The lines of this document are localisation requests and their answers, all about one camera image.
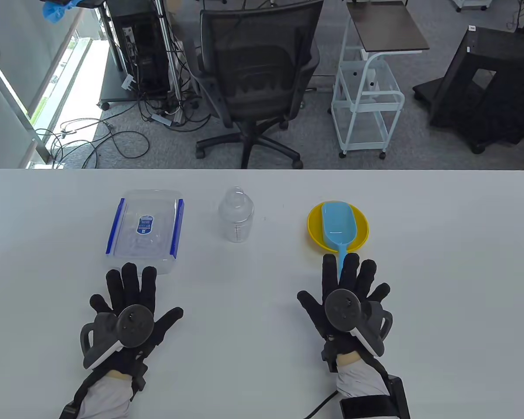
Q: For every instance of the person's right hand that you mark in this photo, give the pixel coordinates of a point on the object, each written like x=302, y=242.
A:
x=329, y=275

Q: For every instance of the person's left hand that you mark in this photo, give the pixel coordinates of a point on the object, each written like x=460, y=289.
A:
x=131, y=288

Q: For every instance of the pile of clear ice cubes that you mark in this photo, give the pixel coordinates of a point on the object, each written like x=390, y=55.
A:
x=144, y=251

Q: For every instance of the person's left forearm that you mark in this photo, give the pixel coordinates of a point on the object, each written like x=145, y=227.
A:
x=109, y=397

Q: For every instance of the blue plastic cloth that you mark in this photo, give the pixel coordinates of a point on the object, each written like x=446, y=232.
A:
x=54, y=9

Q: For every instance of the black computer tower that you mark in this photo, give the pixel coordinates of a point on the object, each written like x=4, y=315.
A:
x=142, y=43

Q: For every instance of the grey wheeled platform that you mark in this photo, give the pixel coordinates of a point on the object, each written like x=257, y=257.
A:
x=113, y=83

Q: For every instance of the clear container with blue clips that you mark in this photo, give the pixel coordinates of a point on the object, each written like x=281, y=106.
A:
x=144, y=268

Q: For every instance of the black mesh office chair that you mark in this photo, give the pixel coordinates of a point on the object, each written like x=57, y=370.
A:
x=257, y=56

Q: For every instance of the person's right forearm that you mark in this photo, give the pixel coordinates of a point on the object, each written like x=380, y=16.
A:
x=358, y=377

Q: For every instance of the clear plastic shaker cup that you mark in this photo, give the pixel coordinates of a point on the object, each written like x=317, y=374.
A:
x=236, y=231

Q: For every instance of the clear domed shaker lid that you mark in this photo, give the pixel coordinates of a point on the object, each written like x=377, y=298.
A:
x=236, y=200

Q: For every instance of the yellow plastic bowl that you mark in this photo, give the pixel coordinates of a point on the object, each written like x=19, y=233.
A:
x=360, y=227

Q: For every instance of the black armband battery pack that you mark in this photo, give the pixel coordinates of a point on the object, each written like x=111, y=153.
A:
x=70, y=412
x=375, y=408

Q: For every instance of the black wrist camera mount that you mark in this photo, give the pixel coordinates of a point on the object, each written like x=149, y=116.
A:
x=329, y=353
x=139, y=379

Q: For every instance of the white power adapter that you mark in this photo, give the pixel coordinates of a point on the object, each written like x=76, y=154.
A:
x=161, y=120

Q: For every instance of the silver aluminium frame post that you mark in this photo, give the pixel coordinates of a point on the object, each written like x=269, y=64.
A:
x=168, y=52

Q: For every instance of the black rolling stand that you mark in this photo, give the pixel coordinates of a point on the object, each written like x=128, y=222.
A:
x=515, y=56

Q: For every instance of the white cart with brown top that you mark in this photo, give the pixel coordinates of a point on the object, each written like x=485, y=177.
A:
x=391, y=26

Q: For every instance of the small white cart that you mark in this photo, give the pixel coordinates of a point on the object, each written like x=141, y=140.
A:
x=471, y=3

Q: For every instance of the light blue plastic scoop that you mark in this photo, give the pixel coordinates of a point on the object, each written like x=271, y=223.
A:
x=338, y=222

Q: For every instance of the black and white controller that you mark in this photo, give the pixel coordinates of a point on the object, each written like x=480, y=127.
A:
x=135, y=325
x=343, y=307

